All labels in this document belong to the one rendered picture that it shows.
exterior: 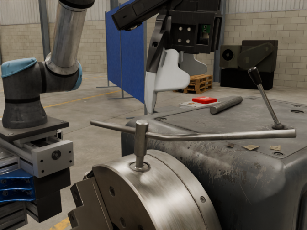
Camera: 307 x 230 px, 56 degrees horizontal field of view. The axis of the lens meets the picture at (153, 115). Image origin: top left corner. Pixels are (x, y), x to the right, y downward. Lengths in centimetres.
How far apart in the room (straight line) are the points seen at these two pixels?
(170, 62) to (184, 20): 6
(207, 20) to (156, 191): 27
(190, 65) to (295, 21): 1004
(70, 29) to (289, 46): 981
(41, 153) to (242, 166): 66
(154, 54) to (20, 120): 78
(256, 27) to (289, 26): 103
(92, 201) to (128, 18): 33
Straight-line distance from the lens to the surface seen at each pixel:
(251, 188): 52
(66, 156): 104
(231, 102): 91
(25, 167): 108
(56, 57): 103
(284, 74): 1056
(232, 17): 1097
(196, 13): 40
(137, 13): 44
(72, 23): 93
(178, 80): 38
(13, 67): 107
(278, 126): 72
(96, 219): 57
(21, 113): 108
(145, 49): 547
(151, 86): 38
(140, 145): 49
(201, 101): 95
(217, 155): 57
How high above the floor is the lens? 145
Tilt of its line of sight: 14 degrees down
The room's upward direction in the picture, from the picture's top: straight up
